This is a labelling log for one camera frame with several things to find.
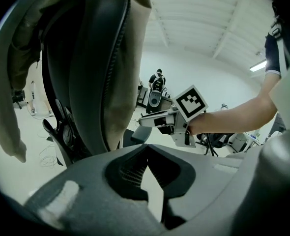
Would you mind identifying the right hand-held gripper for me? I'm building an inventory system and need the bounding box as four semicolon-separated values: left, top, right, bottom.
138;85;209;148

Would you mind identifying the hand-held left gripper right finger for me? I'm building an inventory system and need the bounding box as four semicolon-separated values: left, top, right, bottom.
147;144;244;236

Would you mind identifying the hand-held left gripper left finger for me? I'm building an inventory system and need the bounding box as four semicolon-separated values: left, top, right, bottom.
24;143;166;236

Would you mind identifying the person's right forearm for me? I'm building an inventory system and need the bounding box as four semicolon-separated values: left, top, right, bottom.
187;75;283;136

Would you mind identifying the grey-backed office chair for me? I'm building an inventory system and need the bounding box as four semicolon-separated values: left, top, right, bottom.
148;89;162;108

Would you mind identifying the black desk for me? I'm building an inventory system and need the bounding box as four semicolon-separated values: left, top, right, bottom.
136;86;174;113

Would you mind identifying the black mesh office chair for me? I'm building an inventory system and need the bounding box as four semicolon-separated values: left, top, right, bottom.
196;132;234;155

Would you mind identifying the white desk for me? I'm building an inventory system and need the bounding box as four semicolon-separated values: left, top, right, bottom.
229;131;261;154

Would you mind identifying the beige jacket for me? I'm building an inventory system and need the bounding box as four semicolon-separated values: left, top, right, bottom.
0;0;152;163

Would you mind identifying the ceiling tube light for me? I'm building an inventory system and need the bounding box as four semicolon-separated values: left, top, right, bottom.
249;59;268;72

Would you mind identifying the person's black shirt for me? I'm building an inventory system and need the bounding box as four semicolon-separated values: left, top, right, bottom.
264;0;290;76

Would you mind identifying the white cable bundle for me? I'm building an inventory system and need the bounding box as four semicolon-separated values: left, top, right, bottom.
37;141;60;169

